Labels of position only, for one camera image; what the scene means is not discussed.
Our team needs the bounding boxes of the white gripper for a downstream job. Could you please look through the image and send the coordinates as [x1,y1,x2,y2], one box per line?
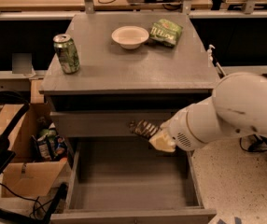
[149,108,204,152]

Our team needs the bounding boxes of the dark rxbar chocolate bar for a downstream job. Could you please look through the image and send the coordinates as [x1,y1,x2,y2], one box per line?
[129,119,161,140]

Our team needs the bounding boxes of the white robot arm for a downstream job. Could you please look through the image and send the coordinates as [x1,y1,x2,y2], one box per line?
[149,73,267,152]

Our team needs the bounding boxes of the open grey middle drawer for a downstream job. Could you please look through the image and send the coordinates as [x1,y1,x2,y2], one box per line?
[51,137,217,224]

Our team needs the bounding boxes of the grey drawer cabinet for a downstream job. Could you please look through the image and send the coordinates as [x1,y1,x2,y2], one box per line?
[39,12,225,224]

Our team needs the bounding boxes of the closed grey top drawer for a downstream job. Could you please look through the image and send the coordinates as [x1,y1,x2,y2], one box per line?
[50,110,175,138]

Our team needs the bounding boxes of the white grabber stick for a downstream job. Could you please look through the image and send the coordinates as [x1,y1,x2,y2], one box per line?
[207,44,227,77]

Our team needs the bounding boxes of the green chip bag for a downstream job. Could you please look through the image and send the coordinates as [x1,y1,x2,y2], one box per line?
[149,19,183,48]

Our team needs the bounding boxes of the white paper bowl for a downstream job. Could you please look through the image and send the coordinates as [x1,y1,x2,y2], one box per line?
[111,26,149,49]

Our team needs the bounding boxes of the snack packets in box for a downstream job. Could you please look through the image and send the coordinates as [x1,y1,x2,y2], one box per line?
[31,123,67,161]

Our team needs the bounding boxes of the green soda can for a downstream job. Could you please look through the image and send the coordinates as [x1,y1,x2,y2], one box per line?
[53,34,80,74]

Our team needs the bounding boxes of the cardboard box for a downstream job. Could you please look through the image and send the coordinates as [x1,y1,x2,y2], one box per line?
[0,95,66,197]

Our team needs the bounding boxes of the black floor cable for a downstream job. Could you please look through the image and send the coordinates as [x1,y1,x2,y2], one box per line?
[239,134,267,190]

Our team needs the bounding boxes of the black chair frame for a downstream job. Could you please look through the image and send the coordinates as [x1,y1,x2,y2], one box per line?
[0,87,67,224]

